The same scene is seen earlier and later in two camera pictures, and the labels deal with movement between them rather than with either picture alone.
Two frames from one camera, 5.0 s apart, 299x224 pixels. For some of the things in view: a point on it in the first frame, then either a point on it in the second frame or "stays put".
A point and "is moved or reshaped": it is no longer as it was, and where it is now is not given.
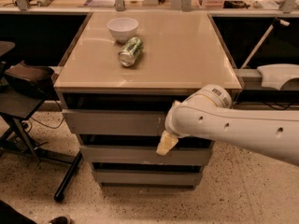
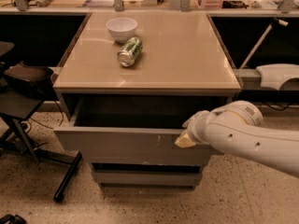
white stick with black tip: x=277 y=21 stays put
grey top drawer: x=115 y=121 is moved or reshaped
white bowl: x=122 y=28 stays put
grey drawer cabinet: x=121 y=74 stays put
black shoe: x=59 y=220 -> x=10 y=218
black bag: x=37 y=80 stays put
